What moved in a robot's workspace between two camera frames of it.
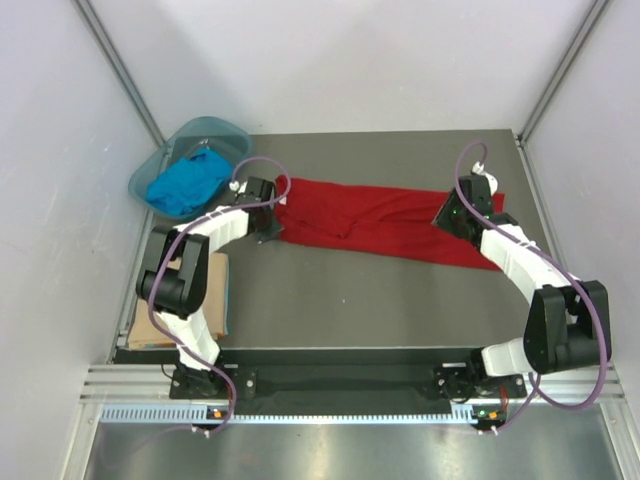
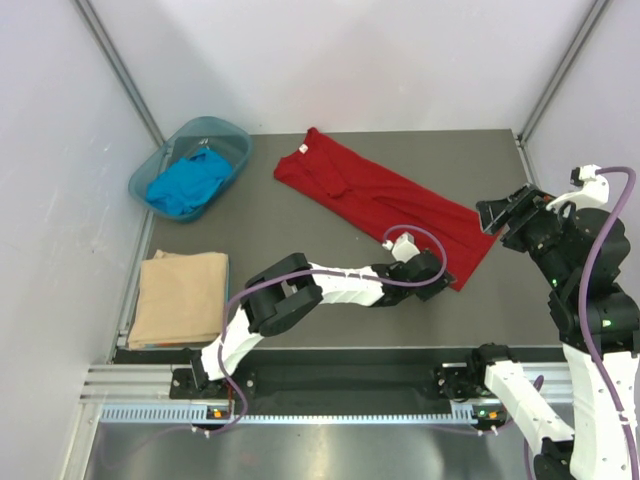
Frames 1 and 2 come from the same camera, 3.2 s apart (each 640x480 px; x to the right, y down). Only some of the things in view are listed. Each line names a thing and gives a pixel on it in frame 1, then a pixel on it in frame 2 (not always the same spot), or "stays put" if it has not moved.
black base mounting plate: (344, 382) stays put
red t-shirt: (387, 219) -> (383, 201)
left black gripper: (270, 231) -> (434, 287)
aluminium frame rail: (149, 384) stays put
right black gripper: (442, 219) -> (524, 205)
